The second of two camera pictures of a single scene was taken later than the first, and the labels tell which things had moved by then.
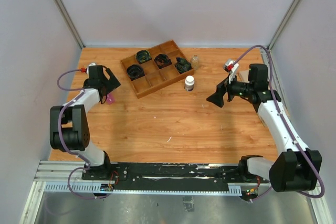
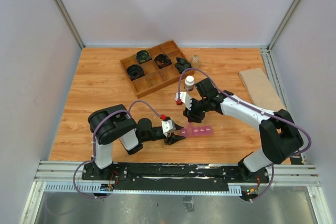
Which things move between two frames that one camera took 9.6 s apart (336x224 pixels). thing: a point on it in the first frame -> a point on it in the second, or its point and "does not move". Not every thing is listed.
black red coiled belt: [162, 60] does not move
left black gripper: [113, 83] -> [174, 138]
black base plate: [174, 172] does not move
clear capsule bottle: [195, 61] does not move
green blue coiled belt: [182, 65] does not move
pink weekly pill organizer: [111, 98] -> [197, 130]
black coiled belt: [135, 71] does not move
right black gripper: [217, 98] -> [191, 115]
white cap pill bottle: [189, 83] does not move
